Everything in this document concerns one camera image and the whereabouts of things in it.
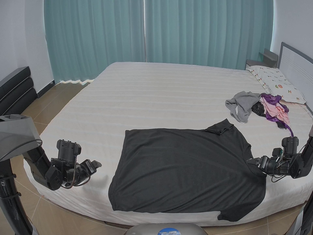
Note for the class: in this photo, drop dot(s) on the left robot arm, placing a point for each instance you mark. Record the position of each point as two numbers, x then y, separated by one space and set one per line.
39 164

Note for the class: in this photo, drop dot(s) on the black T-shirt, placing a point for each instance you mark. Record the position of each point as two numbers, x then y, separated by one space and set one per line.
181 170

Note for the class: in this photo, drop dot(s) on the black chest of drawers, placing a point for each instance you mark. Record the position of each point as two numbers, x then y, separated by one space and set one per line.
16 89

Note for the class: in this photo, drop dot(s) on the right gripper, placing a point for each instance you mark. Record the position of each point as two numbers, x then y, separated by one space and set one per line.
266 165

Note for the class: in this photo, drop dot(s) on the grey garment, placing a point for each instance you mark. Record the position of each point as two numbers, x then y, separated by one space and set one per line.
244 103

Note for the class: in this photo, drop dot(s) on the white printed pillow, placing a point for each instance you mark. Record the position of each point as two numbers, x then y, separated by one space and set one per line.
276 83

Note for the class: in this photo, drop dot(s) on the pile of clothes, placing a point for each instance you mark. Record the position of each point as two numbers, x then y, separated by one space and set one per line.
275 109

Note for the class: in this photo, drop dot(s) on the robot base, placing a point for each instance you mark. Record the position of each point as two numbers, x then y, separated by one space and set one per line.
166 229

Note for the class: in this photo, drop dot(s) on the grey bedside table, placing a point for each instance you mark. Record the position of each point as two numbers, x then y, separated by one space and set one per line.
265 59

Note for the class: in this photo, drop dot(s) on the blue-green curtain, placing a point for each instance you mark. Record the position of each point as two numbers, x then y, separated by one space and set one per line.
207 26
95 30

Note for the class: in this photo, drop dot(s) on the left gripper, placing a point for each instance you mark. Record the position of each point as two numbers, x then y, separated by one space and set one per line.
87 168

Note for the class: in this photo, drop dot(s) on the bed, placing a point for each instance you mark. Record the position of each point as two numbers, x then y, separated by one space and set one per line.
159 94

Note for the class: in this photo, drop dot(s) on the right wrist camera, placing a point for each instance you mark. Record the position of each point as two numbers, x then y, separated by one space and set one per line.
277 153

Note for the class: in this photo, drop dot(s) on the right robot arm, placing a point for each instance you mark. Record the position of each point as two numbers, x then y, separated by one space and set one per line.
302 165

